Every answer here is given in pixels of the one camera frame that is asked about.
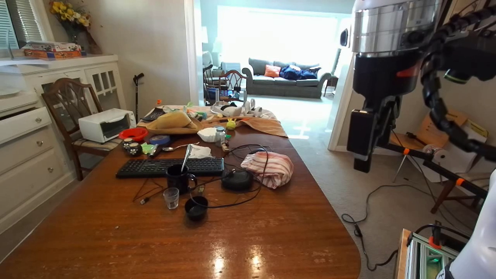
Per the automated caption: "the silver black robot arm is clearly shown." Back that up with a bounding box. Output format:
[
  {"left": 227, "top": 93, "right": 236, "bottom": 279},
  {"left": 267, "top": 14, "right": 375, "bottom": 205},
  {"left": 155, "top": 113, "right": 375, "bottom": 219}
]
[{"left": 347, "top": 0, "right": 496, "bottom": 172}]

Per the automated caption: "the red striped white cloth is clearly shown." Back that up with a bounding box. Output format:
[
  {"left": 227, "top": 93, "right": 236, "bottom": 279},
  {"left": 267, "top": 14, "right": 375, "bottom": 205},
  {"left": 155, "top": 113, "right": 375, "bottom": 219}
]
[{"left": 240, "top": 152, "right": 295, "bottom": 189}]

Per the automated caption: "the wooden chair in doorway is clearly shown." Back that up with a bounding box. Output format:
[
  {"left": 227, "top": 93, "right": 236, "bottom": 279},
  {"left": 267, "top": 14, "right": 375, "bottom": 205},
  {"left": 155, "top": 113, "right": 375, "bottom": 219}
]
[{"left": 203, "top": 65, "right": 247, "bottom": 105}]

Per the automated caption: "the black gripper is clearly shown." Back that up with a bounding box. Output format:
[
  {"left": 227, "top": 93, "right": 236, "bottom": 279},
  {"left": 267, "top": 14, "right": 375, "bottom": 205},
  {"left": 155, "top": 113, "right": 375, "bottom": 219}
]
[{"left": 347, "top": 98, "right": 402, "bottom": 172}]

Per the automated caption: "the tan cloth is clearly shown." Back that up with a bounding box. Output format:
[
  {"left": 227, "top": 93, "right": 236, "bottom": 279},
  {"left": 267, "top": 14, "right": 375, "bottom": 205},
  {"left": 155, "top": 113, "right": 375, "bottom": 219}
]
[{"left": 140, "top": 112, "right": 287, "bottom": 138}]

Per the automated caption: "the round black speaker device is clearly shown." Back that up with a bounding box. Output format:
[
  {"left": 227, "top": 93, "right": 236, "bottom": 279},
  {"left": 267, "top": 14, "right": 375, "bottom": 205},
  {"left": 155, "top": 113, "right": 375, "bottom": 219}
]
[{"left": 222, "top": 171, "right": 253, "bottom": 192}]

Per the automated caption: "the white bowl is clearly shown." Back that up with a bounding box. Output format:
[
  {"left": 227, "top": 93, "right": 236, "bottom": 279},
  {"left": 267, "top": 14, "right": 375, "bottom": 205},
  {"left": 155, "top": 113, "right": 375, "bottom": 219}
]
[{"left": 197, "top": 127, "right": 217, "bottom": 143}]

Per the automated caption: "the black computer keyboard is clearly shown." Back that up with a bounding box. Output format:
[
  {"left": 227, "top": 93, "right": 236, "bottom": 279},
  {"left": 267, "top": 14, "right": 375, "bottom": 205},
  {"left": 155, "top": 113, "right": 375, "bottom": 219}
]
[{"left": 116, "top": 158, "right": 225, "bottom": 178}]

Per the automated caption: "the black floor cable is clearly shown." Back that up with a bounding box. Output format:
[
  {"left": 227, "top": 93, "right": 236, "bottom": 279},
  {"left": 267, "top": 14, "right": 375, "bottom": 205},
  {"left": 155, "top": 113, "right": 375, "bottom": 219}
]
[{"left": 340, "top": 181, "right": 440, "bottom": 273}]

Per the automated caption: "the small clear glass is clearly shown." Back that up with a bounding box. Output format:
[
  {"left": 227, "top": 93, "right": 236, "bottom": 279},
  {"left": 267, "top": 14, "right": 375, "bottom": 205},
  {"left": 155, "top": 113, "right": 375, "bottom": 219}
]
[{"left": 163, "top": 188, "right": 180, "bottom": 211}]

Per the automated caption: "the white paper sheet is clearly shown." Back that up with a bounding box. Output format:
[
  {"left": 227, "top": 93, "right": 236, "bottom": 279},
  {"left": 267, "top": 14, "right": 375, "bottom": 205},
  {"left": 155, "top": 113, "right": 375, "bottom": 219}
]
[{"left": 186, "top": 144, "right": 213, "bottom": 160}]

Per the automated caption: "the red bowl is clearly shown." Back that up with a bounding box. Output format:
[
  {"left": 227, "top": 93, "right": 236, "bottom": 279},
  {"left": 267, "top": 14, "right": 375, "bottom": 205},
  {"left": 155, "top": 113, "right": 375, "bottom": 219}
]
[{"left": 120, "top": 127, "right": 149, "bottom": 143}]

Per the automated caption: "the white cabinet dresser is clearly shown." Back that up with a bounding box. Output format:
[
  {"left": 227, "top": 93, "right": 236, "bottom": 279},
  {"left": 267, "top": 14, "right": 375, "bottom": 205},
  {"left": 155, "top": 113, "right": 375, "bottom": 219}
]
[{"left": 0, "top": 54, "right": 126, "bottom": 233}]

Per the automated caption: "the grey sofa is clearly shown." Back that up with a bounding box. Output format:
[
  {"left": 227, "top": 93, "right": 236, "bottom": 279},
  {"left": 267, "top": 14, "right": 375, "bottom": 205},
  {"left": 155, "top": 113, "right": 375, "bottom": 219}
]
[{"left": 242, "top": 57, "right": 338, "bottom": 99}]

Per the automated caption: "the black corrugated cable hose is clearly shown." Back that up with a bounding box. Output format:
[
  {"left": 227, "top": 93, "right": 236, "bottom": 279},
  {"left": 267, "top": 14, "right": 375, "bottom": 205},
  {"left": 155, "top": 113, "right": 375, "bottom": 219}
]
[{"left": 419, "top": 5, "right": 496, "bottom": 163}]

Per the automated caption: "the clear plastic bottle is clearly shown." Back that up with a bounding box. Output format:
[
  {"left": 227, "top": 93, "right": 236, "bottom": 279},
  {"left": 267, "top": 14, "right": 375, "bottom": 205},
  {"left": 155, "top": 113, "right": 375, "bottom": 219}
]
[{"left": 216, "top": 127, "right": 228, "bottom": 146}]

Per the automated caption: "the yellow green ball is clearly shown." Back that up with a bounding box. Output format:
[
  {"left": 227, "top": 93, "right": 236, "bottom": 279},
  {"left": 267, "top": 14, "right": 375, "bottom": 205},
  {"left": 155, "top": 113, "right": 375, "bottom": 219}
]
[{"left": 227, "top": 119, "right": 237, "bottom": 130}]

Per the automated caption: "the black tripod stand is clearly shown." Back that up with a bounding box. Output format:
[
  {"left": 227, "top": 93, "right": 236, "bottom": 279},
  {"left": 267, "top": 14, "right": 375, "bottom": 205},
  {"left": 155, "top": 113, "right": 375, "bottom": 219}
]
[{"left": 386, "top": 141, "right": 488, "bottom": 212}]

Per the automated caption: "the dark wooden chair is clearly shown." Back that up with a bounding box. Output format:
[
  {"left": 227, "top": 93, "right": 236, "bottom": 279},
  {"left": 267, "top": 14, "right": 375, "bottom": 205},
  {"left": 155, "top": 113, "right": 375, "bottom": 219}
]
[{"left": 42, "top": 78, "right": 120, "bottom": 180}]

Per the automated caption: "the cardboard box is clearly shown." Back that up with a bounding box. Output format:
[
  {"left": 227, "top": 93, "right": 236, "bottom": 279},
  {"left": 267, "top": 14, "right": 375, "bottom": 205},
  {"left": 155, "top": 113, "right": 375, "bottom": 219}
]
[{"left": 389, "top": 115, "right": 448, "bottom": 150}]

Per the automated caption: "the yellow flowers bouquet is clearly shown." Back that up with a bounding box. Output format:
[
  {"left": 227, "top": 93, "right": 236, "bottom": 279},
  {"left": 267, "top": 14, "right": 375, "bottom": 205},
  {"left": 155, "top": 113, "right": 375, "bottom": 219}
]
[{"left": 50, "top": 0, "right": 90, "bottom": 28}]

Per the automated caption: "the dark blue mug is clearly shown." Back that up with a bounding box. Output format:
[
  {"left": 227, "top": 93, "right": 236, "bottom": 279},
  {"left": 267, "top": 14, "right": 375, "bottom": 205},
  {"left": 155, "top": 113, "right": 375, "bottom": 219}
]
[{"left": 166, "top": 164, "right": 199, "bottom": 194}]

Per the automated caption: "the small black cup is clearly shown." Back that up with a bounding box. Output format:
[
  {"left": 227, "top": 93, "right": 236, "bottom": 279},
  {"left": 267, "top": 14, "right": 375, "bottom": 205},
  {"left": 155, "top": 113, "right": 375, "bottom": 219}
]
[{"left": 185, "top": 195, "right": 209, "bottom": 222}]

